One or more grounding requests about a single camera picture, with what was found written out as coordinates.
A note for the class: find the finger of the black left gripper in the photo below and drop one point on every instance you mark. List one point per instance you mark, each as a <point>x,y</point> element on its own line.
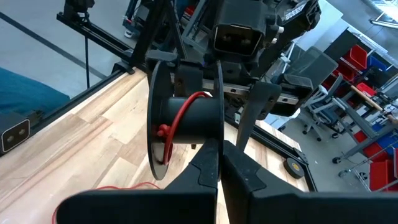
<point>258,102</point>
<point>188,81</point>

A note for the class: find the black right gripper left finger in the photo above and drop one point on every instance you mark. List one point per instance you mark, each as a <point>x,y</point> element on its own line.
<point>155,208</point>

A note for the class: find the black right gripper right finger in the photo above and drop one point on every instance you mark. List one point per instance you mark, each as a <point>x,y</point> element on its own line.
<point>295,211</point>

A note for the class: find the black tape roll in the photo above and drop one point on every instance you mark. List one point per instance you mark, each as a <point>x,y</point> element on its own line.
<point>293,168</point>

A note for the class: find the black table-level camera box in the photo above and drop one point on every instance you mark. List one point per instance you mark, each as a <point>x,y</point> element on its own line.
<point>15,138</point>

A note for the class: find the blue plastic bin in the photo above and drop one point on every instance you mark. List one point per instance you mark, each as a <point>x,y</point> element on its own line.
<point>377,62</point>

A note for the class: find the person's leg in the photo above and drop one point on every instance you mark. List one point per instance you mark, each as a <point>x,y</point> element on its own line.
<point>28,93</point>

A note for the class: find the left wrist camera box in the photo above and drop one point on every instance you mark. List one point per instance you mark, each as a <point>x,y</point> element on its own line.
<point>239,18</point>

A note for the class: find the black mount bracket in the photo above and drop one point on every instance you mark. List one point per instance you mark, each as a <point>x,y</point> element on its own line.
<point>77,7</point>

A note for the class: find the grey white office chair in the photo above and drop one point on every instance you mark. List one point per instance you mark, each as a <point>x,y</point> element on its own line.
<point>323,112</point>

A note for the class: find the grey desk with wooden top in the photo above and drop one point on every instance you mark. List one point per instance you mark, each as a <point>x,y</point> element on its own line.
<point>357,118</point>

